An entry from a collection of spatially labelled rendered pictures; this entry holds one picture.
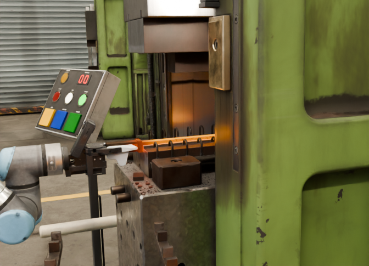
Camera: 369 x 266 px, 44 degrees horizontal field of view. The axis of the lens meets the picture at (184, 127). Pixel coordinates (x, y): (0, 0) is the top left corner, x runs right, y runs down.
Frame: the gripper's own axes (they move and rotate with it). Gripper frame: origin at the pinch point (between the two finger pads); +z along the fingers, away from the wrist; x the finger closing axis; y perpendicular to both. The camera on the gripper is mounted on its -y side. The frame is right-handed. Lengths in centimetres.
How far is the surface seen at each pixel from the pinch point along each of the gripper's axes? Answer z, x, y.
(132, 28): 2.9, -6.3, -34.2
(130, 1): 2.9, -6.3, -41.9
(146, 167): 2.9, 5.1, 6.0
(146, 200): -1.4, 22.0, 9.9
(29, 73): -22, -804, 22
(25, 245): -38, -172, 100
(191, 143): 17.9, 2.6, 0.7
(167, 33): 9.7, 7.5, -32.3
